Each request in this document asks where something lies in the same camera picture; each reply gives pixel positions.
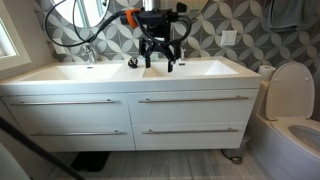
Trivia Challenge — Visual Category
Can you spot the white vanity drawer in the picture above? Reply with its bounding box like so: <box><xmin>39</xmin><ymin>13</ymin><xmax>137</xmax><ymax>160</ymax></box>
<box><xmin>1</xmin><ymin>92</ymin><xmax>131</xmax><ymax>130</ymax></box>
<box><xmin>131</xmin><ymin>122</ymin><xmax>249</xmax><ymax>151</ymax></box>
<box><xmin>28</xmin><ymin>125</ymin><xmax>136</xmax><ymax>153</ymax></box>

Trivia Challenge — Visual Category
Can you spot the round wall mirror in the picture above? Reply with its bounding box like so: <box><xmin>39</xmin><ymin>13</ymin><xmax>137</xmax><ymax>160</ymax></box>
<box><xmin>50</xmin><ymin>0</ymin><xmax>111</xmax><ymax>30</ymax></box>
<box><xmin>159</xmin><ymin>0</ymin><xmax>210</xmax><ymax>15</ymax></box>

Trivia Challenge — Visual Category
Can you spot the black floor mat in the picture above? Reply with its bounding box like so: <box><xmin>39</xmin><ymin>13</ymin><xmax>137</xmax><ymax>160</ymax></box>
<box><xmin>68</xmin><ymin>151</ymin><xmax>111</xmax><ymax>173</ymax></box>

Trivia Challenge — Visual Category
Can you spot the white double sink vanity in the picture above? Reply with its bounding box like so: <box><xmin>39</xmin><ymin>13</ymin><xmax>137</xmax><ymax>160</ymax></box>
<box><xmin>0</xmin><ymin>55</ymin><xmax>263</xmax><ymax>154</ymax></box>

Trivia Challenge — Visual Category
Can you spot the white framed window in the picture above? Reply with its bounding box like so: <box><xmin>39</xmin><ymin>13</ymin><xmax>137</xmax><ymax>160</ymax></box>
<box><xmin>0</xmin><ymin>9</ymin><xmax>33</xmax><ymax>72</ymax></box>

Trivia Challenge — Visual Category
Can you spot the white toilet paper roll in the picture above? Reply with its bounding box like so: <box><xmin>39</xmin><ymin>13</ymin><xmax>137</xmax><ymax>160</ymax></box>
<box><xmin>257</xmin><ymin>64</ymin><xmax>277</xmax><ymax>83</ymax></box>

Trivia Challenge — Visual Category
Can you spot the white rounded foreground object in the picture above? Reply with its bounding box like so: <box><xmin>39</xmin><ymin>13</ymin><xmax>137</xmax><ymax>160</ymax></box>
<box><xmin>0</xmin><ymin>142</ymin><xmax>32</xmax><ymax>180</ymax></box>

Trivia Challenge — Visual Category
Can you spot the beige toilet paper stand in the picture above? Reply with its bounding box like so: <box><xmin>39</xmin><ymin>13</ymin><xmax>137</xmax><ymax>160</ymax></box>
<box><xmin>251</xmin><ymin>80</ymin><xmax>270</xmax><ymax>117</ymax></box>

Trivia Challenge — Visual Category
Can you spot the long black looping cable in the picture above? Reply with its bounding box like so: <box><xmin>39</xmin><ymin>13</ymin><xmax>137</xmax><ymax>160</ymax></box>
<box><xmin>43</xmin><ymin>0</ymin><xmax>135</xmax><ymax>48</ymax></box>

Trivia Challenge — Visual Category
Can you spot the grey hanging towel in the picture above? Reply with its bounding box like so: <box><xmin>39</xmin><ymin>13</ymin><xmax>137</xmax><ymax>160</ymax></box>
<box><xmin>261</xmin><ymin>0</ymin><xmax>320</xmax><ymax>33</ymax></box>

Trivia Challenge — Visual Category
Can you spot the white toilet bowl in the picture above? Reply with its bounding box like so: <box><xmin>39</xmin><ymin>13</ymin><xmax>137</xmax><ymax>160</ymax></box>
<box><xmin>248</xmin><ymin>114</ymin><xmax>320</xmax><ymax>180</ymax></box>

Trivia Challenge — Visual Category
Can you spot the small black round object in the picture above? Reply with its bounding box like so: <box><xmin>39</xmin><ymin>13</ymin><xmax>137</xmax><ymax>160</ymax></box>
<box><xmin>127</xmin><ymin>56</ymin><xmax>139</xmax><ymax>70</ymax></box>

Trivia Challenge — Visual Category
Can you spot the thick black hose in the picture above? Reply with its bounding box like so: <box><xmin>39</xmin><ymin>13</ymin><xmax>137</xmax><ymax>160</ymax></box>
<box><xmin>0</xmin><ymin>115</ymin><xmax>87</xmax><ymax>180</ymax></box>

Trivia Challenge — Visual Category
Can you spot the orange gripper mount clip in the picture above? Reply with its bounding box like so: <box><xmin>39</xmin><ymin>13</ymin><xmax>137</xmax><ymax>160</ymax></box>
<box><xmin>124</xmin><ymin>7</ymin><xmax>142</xmax><ymax>29</ymax></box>

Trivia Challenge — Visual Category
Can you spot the chrome sink faucet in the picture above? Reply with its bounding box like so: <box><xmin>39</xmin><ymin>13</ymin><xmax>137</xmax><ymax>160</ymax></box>
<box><xmin>80</xmin><ymin>42</ymin><xmax>99</xmax><ymax>65</ymax></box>
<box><xmin>177</xmin><ymin>40</ymin><xmax>188</xmax><ymax>66</ymax></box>

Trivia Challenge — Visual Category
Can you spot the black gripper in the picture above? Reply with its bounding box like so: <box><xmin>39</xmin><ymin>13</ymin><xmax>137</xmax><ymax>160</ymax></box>
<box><xmin>138</xmin><ymin>19</ymin><xmax>183</xmax><ymax>74</ymax></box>

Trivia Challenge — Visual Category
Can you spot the clear soap dispenser bottle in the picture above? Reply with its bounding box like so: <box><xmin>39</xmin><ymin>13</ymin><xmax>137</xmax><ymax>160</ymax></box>
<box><xmin>149</xmin><ymin>46</ymin><xmax>161</xmax><ymax>63</ymax></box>

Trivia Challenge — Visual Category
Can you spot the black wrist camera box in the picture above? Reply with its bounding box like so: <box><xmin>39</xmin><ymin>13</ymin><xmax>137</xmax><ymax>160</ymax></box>
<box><xmin>137</xmin><ymin>8</ymin><xmax>178</xmax><ymax>26</ymax></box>

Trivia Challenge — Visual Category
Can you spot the small metal trash can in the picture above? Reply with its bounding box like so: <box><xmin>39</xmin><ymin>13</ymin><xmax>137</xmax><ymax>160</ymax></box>
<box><xmin>220</xmin><ymin>134</ymin><xmax>252</xmax><ymax>165</ymax></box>

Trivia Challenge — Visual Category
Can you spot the white drawer with inner compartments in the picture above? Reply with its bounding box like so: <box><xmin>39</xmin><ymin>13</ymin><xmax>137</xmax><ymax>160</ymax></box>
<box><xmin>126</xmin><ymin>88</ymin><xmax>260</xmax><ymax>127</ymax></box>

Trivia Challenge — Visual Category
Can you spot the white wall outlet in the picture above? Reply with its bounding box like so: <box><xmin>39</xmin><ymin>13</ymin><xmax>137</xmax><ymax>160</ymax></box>
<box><xmin>51</xmin><ymin>37</ymin><xmax>67</xmax><ymax>56</ymax></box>
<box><xmin>219</xmin><ymin>29</ymin><xmax>239</xmax><ymax>47</ymax></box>

